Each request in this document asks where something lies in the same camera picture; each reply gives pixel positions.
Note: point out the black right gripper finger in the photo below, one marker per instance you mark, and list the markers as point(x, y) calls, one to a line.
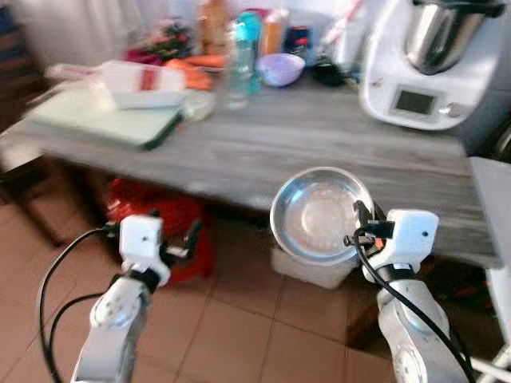
point(363, 214)

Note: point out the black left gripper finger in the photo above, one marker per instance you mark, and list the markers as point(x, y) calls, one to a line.
point(153, 215)
point(196, 236)

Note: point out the shallow steel bowl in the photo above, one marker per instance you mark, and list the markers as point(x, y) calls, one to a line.
point(315, 215)

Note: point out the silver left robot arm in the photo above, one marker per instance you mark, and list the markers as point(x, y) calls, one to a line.
point(112, 327)

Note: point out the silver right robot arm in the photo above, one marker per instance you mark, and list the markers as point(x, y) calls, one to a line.
point(411, 335)

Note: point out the red plastic stool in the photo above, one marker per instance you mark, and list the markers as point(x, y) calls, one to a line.
point(172, 211)

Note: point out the white plastic tub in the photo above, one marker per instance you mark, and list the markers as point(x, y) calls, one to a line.
point(315, 273)

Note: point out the light green cutting board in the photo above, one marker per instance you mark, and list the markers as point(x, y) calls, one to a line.
point(96, 120)

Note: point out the white grey counter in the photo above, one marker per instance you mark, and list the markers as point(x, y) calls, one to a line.
point(491, 231)

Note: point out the small glass jar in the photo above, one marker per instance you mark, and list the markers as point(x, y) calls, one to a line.
point(200, 105)

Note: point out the white box with red label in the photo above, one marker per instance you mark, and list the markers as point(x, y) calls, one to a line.
point(144, 84)

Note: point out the small black object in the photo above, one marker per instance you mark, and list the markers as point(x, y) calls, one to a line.
point(329, 74)

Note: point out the orange carrots pack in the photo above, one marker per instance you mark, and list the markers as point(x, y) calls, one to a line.
point(200, 73)

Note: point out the white food processor appliance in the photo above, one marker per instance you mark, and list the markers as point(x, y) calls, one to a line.
point(435, 72)

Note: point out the purple plastic bowl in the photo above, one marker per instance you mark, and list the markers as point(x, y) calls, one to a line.
point(281, 70)

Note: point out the clear bottle with teal cap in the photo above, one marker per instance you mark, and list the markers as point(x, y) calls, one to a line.
point(239, 68)

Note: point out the small green red plant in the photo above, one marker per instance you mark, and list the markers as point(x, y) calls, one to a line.
point(172, 40)

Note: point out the dark blue can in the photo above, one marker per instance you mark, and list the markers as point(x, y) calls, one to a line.
point(298, 41)

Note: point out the tall orange bottle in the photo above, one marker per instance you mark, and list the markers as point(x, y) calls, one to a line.
point(214, 28)

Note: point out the slim orange bottle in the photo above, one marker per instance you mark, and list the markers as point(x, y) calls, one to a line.
point(273, 32)

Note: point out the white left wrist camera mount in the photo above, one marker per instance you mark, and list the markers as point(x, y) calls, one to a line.
point(142, 239)

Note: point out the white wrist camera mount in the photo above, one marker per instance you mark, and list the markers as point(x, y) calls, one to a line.
point(142, 239)
point(411, 235)

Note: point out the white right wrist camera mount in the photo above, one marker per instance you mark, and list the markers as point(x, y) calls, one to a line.
point(411, 235)

